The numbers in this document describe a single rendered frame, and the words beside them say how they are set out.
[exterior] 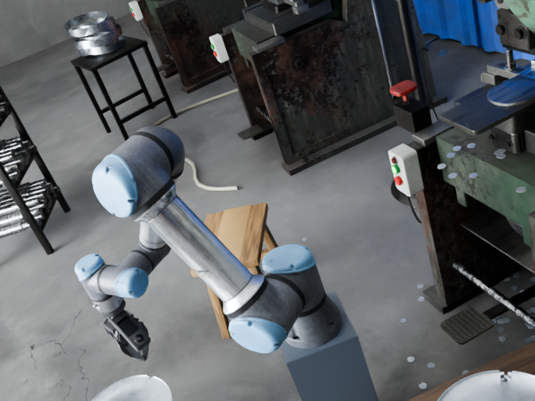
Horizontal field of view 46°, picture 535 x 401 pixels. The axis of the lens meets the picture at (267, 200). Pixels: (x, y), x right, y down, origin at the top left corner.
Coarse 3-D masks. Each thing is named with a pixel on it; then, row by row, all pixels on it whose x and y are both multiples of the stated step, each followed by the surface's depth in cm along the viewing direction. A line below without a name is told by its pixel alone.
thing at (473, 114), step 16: (512, 80) 158; (528, 80) 154; (480, 96) 156; (496, 96) 152; (512, 96) 150; (528, 96) 148; (448, 112) 154; (464, 112) 152; (480, 112) 149; (496, 112) 147; (512, 112) 145; (528, 112) 149; (464, 128) 146; (480, 128) 143; (496, 128) 156; (512, 128) 150; (496, 144) 159; (512, 144) 153
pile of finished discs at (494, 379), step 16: (464, 384) 135; (480, 384) 134; (496, 384) 133; (512, 384) 132; (528, 384) 131; (448, 400) 133; (464, 400) 132; (480, 400) 131; (496, 400) 130; (512, 400) 129; (528, 400) 128
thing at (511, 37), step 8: (496, 0) 147; (504, 8) 146; (504, 16) 145; (512, 16) 142; (504, 24) 146; (512, 24) 143; (520, 24) 141; (496, 32) 148; (504, 32) 146; (512, 32) 145; (520, 32) 141; (528, 32) 140; (504, 40) 148; (512, 40) 146; (520, 40) 143; (528, 40) 141; (520, 48) 145; (528, 48) 142
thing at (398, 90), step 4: (404, 80) 181; (408, 80) 180; (396, 84) 181; (400, 84) 180; (404, 84) 179; (408, 84) 178; (412, 84) 177; (416, 84) 177; (392, 88) 179; (396, 88) 179; (400, 88) 178; (404, 88) 177; (408, 88) 176; (412, 88) 177; (416, 88) 177; (392, 92) 179; (396, 92) 177; (400, 92) 176; (404, 92) 176; (408, 92) 177; (400, 96) 177; (404, 96) 180; (404, 100) 181
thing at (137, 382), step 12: (120, 384) 189; (132, 384) 187; (144, 384) 186; (156, 384) 184; (96, 396) 187; (108, 396) 186; (120, 396) 185; (132, 396) 183; (144, 396) 182; (156, 396) 180; (168, 396) 179
